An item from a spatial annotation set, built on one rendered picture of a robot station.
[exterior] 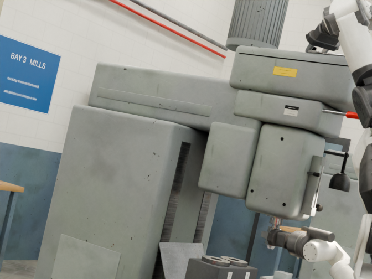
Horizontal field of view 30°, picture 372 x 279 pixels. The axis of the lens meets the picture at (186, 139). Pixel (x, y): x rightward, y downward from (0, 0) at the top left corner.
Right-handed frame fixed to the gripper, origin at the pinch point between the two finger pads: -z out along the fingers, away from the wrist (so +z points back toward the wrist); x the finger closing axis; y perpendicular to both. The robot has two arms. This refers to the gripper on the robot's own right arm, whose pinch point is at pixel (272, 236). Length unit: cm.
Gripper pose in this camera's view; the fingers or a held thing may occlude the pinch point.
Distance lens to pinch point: 253.6
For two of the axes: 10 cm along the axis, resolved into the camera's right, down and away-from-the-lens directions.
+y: -2.1, 9.8, -0.3
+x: -7.6, -1.8, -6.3
